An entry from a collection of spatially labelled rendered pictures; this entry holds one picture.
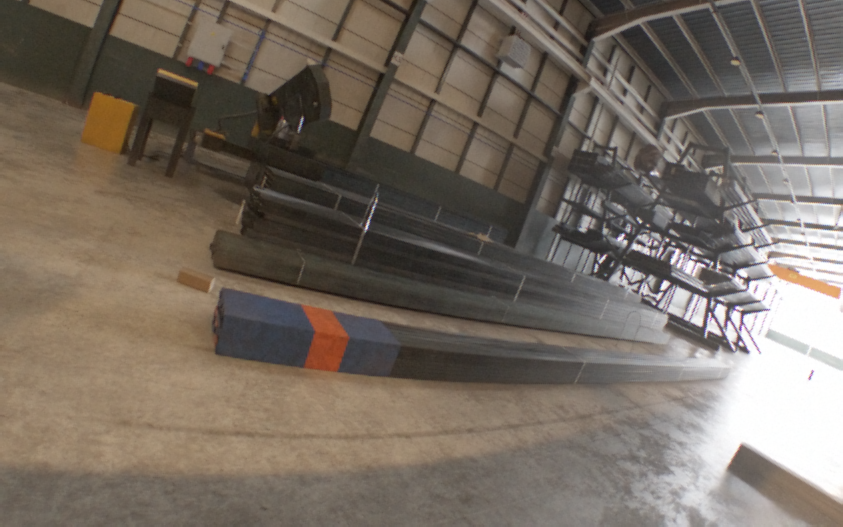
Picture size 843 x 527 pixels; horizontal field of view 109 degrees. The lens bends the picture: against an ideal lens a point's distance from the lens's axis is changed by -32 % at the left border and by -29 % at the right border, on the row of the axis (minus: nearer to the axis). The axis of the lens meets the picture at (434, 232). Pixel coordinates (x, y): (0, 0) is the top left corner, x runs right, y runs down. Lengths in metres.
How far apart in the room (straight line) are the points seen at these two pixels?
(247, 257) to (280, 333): 0.86
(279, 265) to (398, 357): 0.93
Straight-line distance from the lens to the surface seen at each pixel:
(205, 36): 9.05
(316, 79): 4.47
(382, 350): 1.71
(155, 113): 4.59
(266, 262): 2.34
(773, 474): 3.01
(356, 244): 2.72
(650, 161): 10.72
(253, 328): 1.51
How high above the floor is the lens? 0.78
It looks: 5 degrees down
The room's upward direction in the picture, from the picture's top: 21 degrees clockwise
